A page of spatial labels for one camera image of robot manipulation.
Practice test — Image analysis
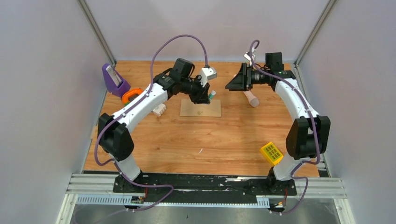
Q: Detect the pink cylindrical tube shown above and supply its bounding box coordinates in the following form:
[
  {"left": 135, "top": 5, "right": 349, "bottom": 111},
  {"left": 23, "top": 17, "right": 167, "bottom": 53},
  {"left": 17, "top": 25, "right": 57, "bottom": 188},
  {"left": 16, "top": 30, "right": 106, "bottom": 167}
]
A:
[{"left": 243, "top": 91, "right": 260, "bottom": 107}]

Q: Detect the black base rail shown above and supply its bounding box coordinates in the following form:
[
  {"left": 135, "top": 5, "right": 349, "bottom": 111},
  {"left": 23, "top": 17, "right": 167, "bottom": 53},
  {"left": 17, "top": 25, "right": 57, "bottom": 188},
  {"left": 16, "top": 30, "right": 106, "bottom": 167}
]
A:
[{"left": 113, "top": 173, "right": 297, "bottom": 204}]

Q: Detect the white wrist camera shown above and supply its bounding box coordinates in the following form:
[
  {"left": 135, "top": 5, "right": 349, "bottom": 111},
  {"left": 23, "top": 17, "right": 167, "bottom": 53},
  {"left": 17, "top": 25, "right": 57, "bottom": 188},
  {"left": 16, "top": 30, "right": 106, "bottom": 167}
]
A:
[
  {"left": 199, "top": 67, "right": 217, "bottom": 87},
  {"left": 244, "top": 52, "right": 255, "bottom": 66}
]

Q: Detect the purple cable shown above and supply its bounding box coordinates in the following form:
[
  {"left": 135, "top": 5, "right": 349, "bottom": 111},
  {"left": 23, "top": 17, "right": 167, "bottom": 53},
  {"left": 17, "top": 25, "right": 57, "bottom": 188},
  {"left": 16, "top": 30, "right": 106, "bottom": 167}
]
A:
[
  {"left": 248, "top": 39, "right": 321, "bottom": 216},
  {"left": 93, "top": 34, "right": 211, "bottom": 212}
]

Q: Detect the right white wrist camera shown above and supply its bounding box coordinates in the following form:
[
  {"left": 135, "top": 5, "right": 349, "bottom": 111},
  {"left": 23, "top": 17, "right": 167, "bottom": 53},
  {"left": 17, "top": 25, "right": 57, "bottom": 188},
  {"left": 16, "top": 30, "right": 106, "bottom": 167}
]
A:
[{"left": 244, "top": 52, "right": 255, "bottom": 66}]

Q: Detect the yellow toy block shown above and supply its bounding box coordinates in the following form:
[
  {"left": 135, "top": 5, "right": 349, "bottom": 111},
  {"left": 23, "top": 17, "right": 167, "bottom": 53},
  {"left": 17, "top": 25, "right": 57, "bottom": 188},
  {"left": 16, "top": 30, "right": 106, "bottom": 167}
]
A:
[{"left": 260, "top": 142, "right": 284, "bottom": 166}]

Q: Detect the purple holder stand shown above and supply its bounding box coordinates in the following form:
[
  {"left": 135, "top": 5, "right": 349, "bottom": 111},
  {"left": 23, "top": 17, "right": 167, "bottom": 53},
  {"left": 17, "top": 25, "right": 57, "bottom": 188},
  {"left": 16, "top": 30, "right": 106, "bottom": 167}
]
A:
[{"left": 102, "top": 63, "right": 131, "bottom": 98}]

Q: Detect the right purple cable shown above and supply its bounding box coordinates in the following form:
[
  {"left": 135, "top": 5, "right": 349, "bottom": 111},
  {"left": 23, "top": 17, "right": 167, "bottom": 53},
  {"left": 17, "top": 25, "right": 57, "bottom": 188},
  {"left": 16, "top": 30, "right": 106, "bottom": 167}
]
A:
[{"left": 248, "top": 39, "right": 321, "bottom": 216}]

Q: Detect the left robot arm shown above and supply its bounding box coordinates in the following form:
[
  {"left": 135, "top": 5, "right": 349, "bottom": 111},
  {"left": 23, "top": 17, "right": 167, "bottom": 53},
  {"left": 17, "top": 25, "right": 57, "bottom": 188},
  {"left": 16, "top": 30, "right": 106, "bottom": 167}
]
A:
[{"left": 97, "top": 58, "right": 217, "bottom": 193}]

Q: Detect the brown paper envelope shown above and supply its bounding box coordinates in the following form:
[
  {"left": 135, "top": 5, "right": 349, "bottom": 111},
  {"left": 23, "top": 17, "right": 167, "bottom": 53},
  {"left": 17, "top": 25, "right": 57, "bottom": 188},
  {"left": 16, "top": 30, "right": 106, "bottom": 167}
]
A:
[{"left": 180, "top": 99, "right": 221, "bottom": 117}]

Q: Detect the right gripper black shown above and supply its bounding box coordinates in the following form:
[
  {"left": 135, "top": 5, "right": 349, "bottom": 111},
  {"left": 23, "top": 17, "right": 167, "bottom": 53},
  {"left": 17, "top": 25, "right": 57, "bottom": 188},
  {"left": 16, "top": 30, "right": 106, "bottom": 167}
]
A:
[{"left": 226, "top": 63, "right": 270, "bottom": 91}]

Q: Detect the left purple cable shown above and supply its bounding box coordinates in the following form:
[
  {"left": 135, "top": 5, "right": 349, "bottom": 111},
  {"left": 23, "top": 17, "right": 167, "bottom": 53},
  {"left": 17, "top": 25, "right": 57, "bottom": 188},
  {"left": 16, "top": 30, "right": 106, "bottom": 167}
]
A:
[{"left": 93, "top": 34, "right": 211, "bottom": 212}]

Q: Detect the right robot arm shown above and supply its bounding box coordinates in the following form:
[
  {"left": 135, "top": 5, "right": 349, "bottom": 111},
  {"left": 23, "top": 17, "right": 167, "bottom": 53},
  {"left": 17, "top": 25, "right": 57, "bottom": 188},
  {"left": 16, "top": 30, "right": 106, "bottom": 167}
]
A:
[{"left": 225, "top": 51, "right": 331, "bottom": 195}]

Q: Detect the green white glue stick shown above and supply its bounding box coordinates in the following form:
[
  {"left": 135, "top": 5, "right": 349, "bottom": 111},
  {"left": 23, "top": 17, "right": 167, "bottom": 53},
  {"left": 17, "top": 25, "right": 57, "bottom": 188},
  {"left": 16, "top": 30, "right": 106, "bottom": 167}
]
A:
[{"left": 208, "top": 91, "right": 216, "bottom": 101}]

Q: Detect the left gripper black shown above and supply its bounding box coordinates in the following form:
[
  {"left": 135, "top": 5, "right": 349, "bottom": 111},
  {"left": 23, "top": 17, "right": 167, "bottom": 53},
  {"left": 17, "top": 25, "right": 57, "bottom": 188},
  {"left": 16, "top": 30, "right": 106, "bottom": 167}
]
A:
[{"left": 180, "top": 75, "right": 211, "bottom": 105}]

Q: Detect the blue white toy block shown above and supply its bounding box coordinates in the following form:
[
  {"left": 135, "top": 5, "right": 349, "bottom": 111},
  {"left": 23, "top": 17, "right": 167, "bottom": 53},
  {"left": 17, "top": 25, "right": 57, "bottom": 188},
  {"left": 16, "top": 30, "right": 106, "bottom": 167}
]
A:
[{"left": 152, "top": 104, "right": 167, "bottom": 117}]

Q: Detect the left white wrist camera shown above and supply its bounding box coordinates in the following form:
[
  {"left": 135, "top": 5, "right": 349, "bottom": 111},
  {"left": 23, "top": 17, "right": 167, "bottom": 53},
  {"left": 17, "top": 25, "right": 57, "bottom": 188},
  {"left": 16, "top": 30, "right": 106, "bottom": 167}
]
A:
[{"left": 199, "top": 67, "right": 217, "bottom": 87}]

